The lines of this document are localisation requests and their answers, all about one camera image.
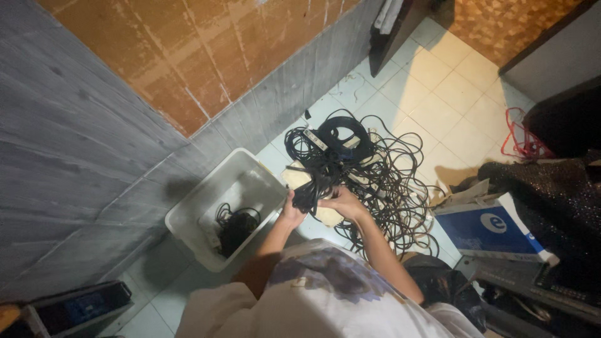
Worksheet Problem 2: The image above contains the person's left hand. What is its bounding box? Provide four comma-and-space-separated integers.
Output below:
280, 190, 308, 230

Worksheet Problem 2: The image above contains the person's right hand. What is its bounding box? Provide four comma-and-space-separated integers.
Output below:
317, 186, 368, 222

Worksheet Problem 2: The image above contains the cream power strip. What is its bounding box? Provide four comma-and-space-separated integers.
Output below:
281, 161, 346, 229

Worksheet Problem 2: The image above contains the black cable bundle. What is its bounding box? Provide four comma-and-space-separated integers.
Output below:
291, 155, 348, 216

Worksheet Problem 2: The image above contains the white power strip with sockets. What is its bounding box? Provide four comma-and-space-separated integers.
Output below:
303, 128, 329, 151

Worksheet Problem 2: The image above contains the white plastic bin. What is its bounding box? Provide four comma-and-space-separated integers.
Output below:
165, 147, 289, 273

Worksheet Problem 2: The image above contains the person's white printed shirt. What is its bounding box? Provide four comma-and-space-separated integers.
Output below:
175, 238, 484, 338

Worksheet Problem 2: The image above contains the black plastic bag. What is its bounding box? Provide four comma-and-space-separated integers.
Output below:
403, 253, 486, 331

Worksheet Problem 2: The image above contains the blue and white cardboard box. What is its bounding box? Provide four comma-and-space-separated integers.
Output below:
432, 192, 560, 267

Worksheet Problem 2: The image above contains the dark wooden door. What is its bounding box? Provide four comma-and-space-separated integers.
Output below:
368, 0, 435, 78

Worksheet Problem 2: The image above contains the white hanging cloth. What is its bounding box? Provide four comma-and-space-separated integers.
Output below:
373, 0, 404, 35

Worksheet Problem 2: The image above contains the black keyboard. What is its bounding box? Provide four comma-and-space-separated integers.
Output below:
462, 257, 601, 325

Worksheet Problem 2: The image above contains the black glittery fabric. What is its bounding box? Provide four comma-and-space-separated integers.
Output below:
478, 150, 601, 294

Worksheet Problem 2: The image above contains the grey cabinet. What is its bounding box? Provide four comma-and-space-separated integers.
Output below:
499, 0, 601, 103

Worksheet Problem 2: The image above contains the black cable coil in bin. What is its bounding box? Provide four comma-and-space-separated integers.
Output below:
214, 203, 262, 258

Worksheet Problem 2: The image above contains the heap of tangled black cables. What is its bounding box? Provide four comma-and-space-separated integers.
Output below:
284, 109, 446, 260

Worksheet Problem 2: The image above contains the black round cable coil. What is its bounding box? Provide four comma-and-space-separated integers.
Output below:
317, 115, 375, 159

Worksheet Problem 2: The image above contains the red cable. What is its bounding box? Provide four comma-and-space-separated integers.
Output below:
501, 107, 555, 160

